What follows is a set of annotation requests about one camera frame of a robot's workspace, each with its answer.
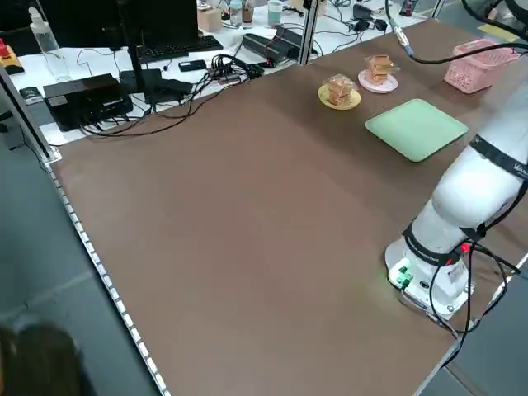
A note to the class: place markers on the black monitor stand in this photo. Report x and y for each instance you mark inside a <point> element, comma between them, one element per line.
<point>132,49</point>

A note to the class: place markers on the black computer monitor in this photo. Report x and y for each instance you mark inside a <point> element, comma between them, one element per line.
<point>103,20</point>

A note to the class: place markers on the small cardboard box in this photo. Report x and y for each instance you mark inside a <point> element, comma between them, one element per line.
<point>209,20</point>

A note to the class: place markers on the black smartphone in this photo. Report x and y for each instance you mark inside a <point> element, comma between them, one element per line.
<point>191,65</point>

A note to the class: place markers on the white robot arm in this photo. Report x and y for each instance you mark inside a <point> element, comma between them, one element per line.
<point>466,185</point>

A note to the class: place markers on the black keyboard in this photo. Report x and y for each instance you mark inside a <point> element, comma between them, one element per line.
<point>177,48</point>

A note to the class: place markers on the white round plate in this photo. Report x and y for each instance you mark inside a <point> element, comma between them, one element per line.
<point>387,87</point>

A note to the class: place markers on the brown drink cup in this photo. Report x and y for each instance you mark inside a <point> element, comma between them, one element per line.
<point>248,12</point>

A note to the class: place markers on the black power supply unit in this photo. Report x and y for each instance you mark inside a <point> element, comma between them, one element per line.
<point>286,39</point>
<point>260,43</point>

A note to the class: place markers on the red emergency stop button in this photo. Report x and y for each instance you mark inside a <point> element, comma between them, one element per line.
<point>8,57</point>

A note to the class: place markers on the black power adapter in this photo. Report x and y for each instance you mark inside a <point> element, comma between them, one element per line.
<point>362,11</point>
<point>380,24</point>

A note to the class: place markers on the aluminium side rail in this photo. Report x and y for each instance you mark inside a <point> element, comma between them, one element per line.
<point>49,154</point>

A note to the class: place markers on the small pink plastic basket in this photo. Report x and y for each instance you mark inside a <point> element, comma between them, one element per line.
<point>474,70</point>

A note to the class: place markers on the yellow round plate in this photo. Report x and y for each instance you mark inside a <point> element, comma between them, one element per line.
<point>354,101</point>

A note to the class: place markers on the brown bread pack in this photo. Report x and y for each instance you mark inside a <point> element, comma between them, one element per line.
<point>342,82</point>
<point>379,76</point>
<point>336,98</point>
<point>380,62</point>

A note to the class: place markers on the green drinking cup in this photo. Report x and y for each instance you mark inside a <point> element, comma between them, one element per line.
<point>275,14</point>

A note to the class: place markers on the small clear bottle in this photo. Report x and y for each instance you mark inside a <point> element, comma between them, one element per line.
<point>235,14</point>

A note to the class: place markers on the clear plastic bottle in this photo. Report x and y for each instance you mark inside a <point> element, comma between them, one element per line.
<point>47,45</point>

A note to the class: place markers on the aluminium camera post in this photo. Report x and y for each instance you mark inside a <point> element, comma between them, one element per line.
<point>307,33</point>

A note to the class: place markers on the black docking device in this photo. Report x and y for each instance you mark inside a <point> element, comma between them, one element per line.
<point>169,88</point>

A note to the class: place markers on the small grey device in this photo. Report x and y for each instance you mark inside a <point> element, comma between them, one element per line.
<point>31,94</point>

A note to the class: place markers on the black electronics box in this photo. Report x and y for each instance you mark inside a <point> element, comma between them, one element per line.
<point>82,99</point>

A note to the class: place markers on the green plastic tray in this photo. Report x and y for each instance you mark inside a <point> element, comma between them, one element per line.
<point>416,128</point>

